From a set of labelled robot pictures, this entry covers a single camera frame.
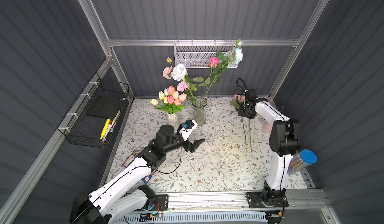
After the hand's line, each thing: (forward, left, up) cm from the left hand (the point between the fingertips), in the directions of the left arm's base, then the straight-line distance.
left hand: (200, 135), depth 69 cm
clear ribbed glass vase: (+31, -1, -24) cm, 39 cm away
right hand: (+27, -31, -17) cm, 44 cm away
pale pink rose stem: (+16, -35, -25) cm, 46 cm away
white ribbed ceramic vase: (+18, +16, -14) cm, 28 cm away
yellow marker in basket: (+3, +46, 0) cm, 46 cm away
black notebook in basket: (+17, +49, +2) cm, 52 cm away
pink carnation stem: (+25, +9, +8) cm, 28 cm away
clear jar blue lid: (-9, -48, -8) cm, 49 cm away
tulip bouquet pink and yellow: (+17, +15, +5) cm, 24 cm away
